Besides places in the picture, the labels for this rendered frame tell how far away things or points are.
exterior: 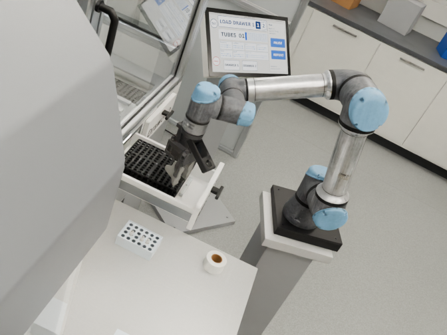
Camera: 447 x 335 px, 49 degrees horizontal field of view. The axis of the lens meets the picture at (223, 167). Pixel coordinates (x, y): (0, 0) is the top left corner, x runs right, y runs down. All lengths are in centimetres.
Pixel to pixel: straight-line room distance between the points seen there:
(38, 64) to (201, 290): 113
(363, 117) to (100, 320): 93
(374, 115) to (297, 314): 150
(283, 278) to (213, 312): 59
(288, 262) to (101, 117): 146
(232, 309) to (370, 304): 162
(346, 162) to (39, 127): 121
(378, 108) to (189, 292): 79
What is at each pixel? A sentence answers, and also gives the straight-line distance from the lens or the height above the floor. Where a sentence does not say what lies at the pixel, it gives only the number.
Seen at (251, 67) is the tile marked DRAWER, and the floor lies 100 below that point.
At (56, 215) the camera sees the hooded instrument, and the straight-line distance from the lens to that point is 56.
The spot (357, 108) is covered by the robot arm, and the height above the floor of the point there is 139.
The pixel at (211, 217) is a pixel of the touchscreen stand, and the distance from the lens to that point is 291.
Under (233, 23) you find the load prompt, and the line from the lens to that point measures 237.
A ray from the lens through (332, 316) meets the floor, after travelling 285.
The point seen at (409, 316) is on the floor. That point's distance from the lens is 320.
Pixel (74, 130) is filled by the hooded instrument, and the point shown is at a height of 160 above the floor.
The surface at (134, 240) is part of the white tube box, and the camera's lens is 157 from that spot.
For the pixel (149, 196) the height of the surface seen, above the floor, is 87.
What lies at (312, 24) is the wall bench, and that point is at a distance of 440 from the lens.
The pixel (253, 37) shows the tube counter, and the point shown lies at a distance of 244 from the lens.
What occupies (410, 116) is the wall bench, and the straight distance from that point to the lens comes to 455.
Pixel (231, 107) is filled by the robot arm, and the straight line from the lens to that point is 142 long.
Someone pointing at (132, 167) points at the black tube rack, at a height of 90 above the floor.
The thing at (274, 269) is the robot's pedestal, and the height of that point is 58.
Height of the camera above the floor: 193
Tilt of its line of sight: 35 degrees down
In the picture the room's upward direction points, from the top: 24 degrees clockwise
